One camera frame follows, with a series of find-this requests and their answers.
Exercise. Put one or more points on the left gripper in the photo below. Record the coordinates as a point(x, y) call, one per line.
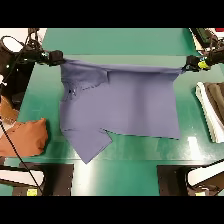
point(56, 57)

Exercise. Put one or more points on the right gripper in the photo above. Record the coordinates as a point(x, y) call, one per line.
point(192, 63)

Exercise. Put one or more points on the blue shirt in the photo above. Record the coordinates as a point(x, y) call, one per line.
point(133, 103)

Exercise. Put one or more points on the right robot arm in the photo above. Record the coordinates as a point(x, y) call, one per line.
point(216, 57)

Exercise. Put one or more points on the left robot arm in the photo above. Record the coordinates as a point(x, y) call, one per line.
point(15, 71)

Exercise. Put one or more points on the dark brown garment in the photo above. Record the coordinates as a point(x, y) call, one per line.
point(216, 96)

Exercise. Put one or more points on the tan garment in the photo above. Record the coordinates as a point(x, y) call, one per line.
point(7, 111)

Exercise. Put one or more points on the orange garment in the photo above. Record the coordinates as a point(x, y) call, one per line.
point(26, 138)

